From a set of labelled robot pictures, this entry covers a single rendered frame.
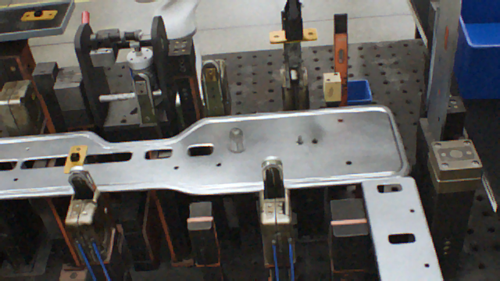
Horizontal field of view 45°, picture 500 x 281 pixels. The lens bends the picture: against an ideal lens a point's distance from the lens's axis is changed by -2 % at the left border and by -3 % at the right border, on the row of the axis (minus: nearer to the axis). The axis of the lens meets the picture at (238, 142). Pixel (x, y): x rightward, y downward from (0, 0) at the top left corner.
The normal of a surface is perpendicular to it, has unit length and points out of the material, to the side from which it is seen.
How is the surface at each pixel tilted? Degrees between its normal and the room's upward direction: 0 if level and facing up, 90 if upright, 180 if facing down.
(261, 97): 0
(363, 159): 0
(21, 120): 90
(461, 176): 88
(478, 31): 0
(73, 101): 90
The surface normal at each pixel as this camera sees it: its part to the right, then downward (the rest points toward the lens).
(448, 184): 0.00, 0.64
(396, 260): -0.11, -0.75
